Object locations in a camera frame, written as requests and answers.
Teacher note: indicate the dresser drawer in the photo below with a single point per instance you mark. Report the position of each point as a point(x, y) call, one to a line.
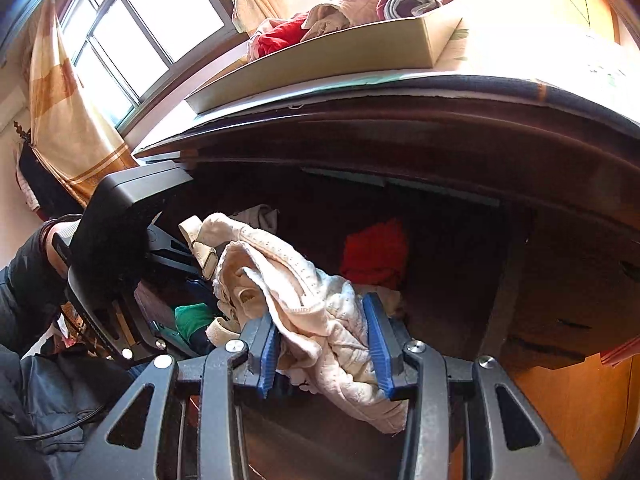
point(450, 285)

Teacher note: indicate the person's dark jacket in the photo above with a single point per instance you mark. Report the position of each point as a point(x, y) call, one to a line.
point(50, 390)

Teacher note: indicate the shallow cardboard box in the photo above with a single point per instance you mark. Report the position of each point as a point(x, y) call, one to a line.
point(350, 50)

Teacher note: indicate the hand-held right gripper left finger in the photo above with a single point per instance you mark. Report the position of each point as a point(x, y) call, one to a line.
point(270, 355)

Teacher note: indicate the person's left forearm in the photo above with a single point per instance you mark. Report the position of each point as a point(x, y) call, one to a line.
point(25, 285)

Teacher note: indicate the beige underwear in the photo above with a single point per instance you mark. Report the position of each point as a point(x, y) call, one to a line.
point(350, 5)

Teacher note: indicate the mauve cloth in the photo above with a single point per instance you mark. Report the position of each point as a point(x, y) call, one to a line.
point(152, 305)

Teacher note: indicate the window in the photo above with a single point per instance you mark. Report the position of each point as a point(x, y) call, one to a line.
point(150, 25)

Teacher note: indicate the dark hanging cloth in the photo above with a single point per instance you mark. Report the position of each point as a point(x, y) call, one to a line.
point(45, 185)

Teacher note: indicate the grey sock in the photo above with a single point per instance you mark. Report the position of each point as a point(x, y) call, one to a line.
point(262, 216)

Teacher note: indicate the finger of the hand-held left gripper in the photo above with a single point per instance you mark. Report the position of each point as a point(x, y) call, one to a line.
point(150, 342)
point(167, 250)

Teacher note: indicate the curtain wall hook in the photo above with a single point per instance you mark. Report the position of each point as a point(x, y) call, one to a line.
point(21, 132)

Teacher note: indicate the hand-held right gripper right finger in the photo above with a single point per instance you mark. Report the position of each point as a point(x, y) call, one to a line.
point(377, 340)

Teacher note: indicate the tan sock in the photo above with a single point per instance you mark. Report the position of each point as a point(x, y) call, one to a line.
point(222, 331)

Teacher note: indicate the green underwear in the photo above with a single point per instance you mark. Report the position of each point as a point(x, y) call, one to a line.
point(192, 320)

